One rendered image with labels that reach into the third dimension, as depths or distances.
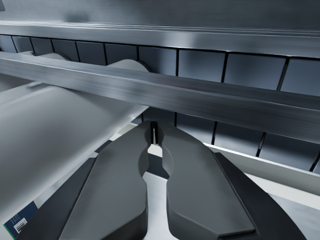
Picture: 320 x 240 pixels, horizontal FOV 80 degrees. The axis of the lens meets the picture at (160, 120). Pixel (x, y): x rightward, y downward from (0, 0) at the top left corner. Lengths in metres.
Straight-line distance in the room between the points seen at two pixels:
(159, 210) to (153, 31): 0.23
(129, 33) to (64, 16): 0.15
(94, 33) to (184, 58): 0.10
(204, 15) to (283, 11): 0.06
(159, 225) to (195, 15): 0.28
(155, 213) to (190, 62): 0.23
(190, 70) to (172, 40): 0.03
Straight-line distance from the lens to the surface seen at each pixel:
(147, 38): 0.18
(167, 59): 0.17
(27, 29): 0.30
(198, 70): 0.16
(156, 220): 0.33
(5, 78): 0.21
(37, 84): 0.18
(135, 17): 0.24
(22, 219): 0.50
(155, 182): 0.26
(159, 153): 0.17
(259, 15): 0.20
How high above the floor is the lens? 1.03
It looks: 50 degrees down
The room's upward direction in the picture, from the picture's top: 135 degrees counter-clockwise
